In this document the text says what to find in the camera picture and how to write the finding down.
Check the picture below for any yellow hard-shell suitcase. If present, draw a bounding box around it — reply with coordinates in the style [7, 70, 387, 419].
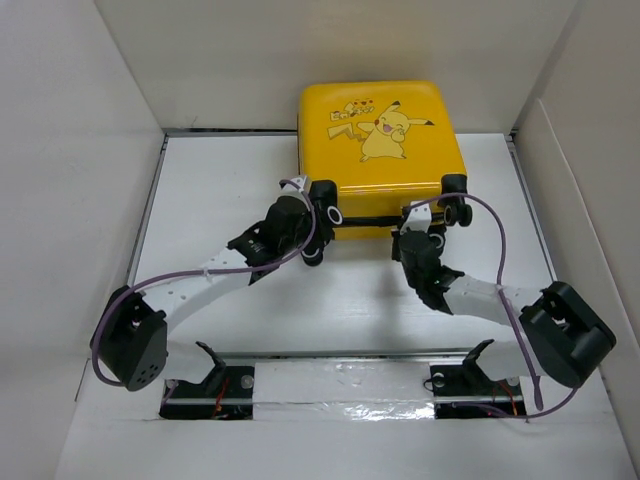
[297, 80, 473, 245]

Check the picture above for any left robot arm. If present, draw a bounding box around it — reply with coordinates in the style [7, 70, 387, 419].
[90, 193, 342, 392]

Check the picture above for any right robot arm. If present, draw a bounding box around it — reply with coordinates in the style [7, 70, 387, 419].
[392, 230, 617, 393]

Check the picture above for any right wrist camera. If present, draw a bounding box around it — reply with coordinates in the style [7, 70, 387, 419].
[398, 201, 432, 235]

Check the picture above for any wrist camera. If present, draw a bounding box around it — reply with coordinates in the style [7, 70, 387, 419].
[279, 175, 309, 201]
[398, 201, 432, 235]

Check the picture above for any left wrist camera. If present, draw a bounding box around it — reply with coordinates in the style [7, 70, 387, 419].
[279, 175, 309, 201]

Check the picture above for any metal base rail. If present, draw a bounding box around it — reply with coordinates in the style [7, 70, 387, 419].
[159, 358, 527, 422]

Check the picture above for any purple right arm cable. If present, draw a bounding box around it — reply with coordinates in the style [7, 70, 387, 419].
[404, 193, 582, 419]

